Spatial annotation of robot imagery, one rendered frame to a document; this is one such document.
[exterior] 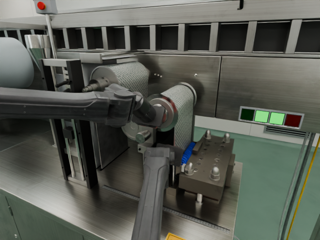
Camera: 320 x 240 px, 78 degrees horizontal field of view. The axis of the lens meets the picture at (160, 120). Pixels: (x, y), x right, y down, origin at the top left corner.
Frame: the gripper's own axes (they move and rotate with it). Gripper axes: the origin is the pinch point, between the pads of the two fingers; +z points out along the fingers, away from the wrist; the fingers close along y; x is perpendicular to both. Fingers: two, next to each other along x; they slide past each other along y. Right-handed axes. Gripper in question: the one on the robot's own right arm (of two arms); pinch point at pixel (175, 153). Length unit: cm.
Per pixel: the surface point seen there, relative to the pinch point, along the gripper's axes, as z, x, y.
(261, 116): 21.5, 22.9, 29.9
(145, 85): 6.7, 28.2, -23.8
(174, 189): 2.5, -14.5, 1.5
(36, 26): 0, 55, -103
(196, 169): 2.5, -4.5, 9.1
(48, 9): -24, 48, -59
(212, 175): -1.9, -4.5, 15.8
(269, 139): 281, 27, 66
